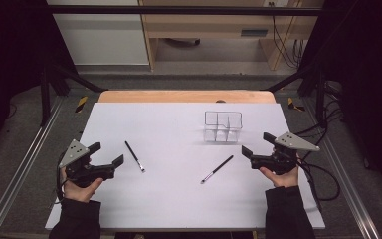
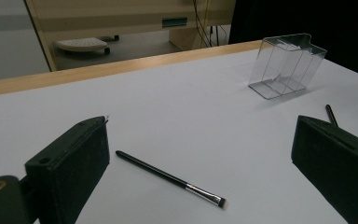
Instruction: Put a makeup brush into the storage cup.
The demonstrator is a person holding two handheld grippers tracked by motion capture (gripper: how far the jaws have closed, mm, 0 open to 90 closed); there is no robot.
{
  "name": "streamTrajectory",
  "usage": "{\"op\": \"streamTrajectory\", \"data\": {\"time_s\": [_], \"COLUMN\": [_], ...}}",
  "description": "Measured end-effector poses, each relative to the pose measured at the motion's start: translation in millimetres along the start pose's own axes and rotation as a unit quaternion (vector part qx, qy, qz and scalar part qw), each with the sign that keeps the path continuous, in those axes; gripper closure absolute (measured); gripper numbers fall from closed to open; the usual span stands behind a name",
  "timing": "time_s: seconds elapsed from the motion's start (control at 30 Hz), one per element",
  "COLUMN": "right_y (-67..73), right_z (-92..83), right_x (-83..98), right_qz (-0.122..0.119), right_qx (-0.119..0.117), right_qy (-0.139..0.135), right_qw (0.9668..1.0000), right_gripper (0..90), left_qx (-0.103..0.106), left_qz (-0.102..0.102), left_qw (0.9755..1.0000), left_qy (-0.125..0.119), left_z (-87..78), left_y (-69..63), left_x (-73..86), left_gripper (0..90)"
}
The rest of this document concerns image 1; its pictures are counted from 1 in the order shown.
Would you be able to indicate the aluminium rail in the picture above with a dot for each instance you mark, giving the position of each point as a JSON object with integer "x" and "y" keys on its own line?
{"x": 348, "y": 186}
{"x": 20, "y": 169}

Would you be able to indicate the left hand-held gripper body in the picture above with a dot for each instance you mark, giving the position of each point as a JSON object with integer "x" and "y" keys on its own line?
{"x": 74, "y": 153}

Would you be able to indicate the white cabinet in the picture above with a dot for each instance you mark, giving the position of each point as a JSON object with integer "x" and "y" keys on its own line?
{"x": 102, "y": 36}

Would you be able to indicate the clear plastic organizer box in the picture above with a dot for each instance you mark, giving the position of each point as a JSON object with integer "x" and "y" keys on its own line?
{"x": 223, "y": 132}

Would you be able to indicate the black metal crossbar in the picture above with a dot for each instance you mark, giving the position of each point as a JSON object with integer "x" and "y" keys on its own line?
{"x": 179, "y": 10}

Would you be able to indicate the white table board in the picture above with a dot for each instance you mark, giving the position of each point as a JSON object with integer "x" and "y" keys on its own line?
{"x": 172, "y": 199}

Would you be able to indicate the person's left hand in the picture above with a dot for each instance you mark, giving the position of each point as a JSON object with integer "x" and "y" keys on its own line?
{"x": 79, "y": 194}

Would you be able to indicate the yellow black tape strip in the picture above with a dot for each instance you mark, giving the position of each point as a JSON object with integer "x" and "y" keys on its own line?
{"x": 81, "y": 104}
{"x": 291, "y": 104}

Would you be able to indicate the wooden desk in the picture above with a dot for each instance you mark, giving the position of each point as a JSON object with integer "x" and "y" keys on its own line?
{"x": 212, "y": 23}

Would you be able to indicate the black curtain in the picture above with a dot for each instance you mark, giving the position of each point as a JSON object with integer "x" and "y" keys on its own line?
{"x": 10, "y": 49}
{"x": 368, "y": 66}

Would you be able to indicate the wooden table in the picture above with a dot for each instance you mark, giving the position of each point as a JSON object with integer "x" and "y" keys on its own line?
{"x": 179, "y": 96}

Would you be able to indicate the person's right hand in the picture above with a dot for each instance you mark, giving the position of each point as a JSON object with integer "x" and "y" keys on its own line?
{"x": 286, "y": 181}

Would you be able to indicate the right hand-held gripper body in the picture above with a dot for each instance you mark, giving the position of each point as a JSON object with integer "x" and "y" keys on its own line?
{"x": 295, "y": 142}

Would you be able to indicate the black metal frame stand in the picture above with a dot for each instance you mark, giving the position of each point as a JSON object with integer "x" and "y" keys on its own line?
{"x": 320, "y": 99}
{"x": 45, "y": 99}

